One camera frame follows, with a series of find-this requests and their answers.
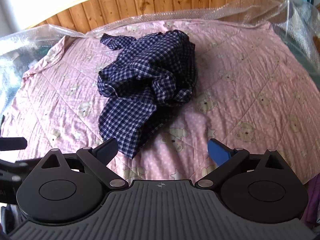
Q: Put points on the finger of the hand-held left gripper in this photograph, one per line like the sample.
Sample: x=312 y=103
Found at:
x=12 y=167
x=13 y=143

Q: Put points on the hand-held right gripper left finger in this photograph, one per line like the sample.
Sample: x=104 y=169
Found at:
x=108 y=150

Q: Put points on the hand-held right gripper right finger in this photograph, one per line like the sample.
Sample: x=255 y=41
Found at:
x=218 y=153

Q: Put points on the navy plaid shirt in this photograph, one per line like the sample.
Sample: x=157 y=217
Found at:
x=150 y=80

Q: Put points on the pink bear print blanket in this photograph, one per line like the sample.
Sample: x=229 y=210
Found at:
x=250 y=100

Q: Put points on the purple cloth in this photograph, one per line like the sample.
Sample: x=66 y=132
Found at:
x=312 y=200

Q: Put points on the clear bubble wrap sheet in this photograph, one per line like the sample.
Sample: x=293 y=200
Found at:
x=50 y=33

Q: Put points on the wooden headboard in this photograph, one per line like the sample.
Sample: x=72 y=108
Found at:
x=155 y=2

